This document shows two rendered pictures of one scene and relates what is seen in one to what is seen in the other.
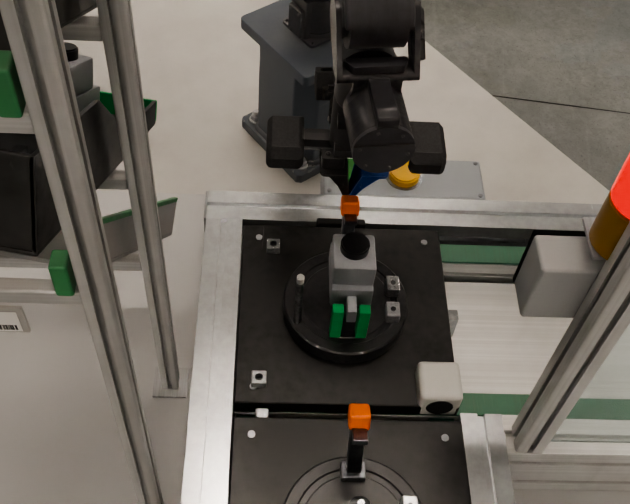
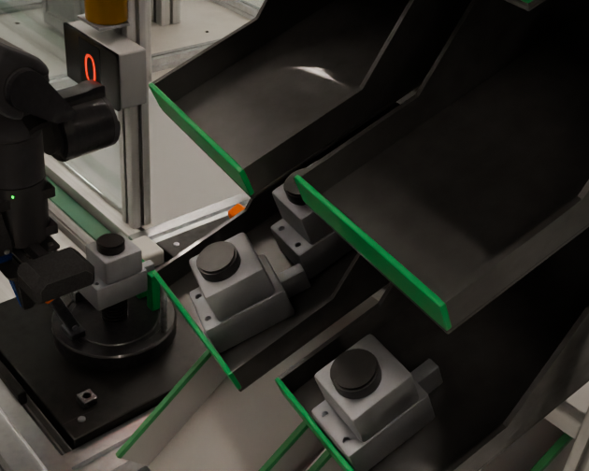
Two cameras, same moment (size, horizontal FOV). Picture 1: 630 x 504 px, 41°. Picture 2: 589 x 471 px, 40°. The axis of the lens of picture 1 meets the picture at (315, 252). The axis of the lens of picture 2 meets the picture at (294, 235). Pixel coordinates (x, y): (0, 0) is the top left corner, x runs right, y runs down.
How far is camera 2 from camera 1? 1.06 m
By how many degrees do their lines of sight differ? 83
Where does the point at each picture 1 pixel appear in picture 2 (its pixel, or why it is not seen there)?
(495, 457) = (164, 228)
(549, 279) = (142, 55)
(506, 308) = (5, 289)
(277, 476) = not seen: hidden behind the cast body
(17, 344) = not seen: outside the picture
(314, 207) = not seen: outside the picture
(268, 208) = (23, 452)
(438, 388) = (149, 245)
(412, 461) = not seen: hidden behind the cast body
